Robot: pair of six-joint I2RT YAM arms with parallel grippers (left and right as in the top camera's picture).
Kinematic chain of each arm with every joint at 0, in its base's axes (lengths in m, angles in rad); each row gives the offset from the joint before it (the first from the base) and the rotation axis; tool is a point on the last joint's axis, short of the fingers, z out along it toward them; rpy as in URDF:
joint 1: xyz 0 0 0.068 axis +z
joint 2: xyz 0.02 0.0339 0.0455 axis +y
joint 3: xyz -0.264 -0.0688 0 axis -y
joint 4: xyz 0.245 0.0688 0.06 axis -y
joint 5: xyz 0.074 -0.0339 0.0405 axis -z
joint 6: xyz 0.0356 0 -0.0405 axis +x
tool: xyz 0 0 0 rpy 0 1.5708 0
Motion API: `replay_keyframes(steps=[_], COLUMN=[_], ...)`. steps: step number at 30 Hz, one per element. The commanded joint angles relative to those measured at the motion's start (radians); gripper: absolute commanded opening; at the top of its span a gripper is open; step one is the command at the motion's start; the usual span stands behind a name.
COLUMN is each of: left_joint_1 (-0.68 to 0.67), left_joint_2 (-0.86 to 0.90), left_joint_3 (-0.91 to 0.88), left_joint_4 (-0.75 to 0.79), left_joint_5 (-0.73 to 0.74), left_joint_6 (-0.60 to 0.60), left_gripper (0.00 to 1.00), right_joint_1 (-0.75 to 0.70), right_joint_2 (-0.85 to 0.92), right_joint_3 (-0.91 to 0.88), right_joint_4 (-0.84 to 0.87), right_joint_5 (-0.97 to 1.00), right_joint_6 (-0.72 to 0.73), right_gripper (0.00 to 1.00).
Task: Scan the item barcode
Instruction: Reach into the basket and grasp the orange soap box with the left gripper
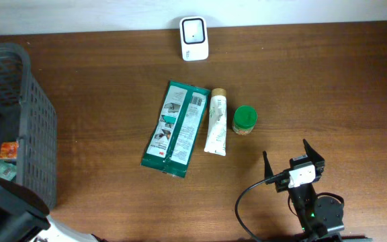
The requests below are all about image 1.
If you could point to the light green sachet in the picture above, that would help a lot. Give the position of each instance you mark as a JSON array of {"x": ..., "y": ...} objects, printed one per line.
[{"x": 8, "y": 171}]

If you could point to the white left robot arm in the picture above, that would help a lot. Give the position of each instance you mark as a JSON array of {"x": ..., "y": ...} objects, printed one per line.
[{"x": 25, "y": 217}]

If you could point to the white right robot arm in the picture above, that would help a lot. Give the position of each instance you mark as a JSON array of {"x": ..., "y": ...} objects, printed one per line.
[{"x": 320, "y": 214}]

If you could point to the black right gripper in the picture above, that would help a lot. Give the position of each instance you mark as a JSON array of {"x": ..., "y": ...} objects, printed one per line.
[{"x": 317, "y": 159}]

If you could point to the green 3M package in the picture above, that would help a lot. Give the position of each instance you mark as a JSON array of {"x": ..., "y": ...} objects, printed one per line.
[{"x": 172, "y": 142}]

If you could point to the white cream tube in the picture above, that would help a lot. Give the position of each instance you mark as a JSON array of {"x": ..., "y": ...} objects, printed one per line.
[{"x": 217, "y": 123}]

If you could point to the green lid jar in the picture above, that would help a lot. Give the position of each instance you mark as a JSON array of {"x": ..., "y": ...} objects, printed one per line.
[{"x": 244, "y": 120}]

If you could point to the grey plastic basket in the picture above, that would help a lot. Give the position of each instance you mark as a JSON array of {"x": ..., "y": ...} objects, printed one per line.
[{"x": 28, "y": 118}]

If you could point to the white barcode scanner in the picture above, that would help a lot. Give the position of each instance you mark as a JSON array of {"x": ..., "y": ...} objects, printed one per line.
[{"x": 194, "y": 38}]

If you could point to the orange small packet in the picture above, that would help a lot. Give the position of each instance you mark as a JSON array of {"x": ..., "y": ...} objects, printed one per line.
[{"x": 9, "y": 150}]

